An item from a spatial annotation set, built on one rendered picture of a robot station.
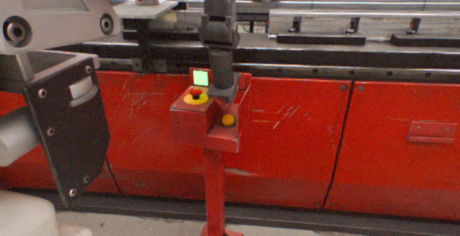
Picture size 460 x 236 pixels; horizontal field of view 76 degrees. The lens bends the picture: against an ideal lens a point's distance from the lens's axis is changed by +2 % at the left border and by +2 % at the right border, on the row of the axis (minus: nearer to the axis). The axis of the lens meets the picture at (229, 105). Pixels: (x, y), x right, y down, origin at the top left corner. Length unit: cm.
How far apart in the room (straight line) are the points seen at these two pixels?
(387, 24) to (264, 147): 63
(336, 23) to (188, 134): 66
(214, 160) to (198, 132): 15
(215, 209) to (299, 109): 47
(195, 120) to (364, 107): 62
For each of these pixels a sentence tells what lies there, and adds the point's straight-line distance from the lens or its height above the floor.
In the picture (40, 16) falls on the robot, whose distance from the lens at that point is 20.
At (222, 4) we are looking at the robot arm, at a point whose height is 106.
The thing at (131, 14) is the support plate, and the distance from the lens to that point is 93.
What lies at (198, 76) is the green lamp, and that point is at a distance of 93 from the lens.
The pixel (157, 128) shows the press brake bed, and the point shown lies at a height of 53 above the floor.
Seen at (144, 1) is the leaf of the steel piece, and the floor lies 101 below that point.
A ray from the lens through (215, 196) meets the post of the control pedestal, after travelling 105.
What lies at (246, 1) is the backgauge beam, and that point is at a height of 97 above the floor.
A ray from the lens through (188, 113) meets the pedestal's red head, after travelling 81.
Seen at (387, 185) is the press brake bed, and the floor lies 31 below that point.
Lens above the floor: 116
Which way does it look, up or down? 28 degrees down
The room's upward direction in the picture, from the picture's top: straight up
